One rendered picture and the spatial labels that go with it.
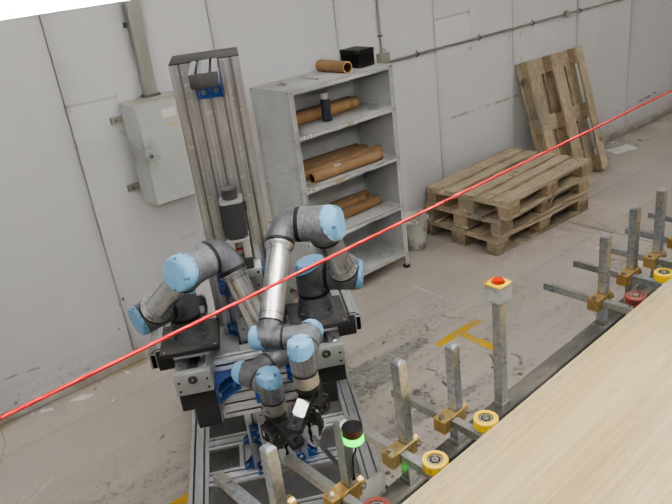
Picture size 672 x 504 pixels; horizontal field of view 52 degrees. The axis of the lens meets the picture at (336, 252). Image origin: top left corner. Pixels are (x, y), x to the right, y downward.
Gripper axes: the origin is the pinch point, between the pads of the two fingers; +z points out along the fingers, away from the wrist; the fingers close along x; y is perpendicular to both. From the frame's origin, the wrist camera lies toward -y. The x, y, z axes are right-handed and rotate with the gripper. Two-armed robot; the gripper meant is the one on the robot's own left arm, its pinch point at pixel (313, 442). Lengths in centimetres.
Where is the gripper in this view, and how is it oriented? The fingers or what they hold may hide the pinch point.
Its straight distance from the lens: 213.9
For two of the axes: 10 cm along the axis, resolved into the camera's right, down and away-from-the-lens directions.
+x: -8.8, -0.9, 4.6
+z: 1.3, 9.0, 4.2
